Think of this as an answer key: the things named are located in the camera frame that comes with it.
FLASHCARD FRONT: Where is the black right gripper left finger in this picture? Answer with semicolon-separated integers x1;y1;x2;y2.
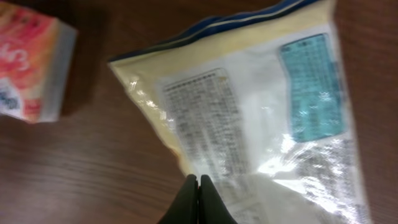
158;174;198;224

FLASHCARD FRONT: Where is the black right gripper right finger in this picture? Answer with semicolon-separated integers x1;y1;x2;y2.
198;175;237;224

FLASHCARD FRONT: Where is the cream snack bag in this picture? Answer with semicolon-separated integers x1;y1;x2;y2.
109;0;371;224

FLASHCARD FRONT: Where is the orange tissue pack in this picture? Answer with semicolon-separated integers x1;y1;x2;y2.
1;1;78;123

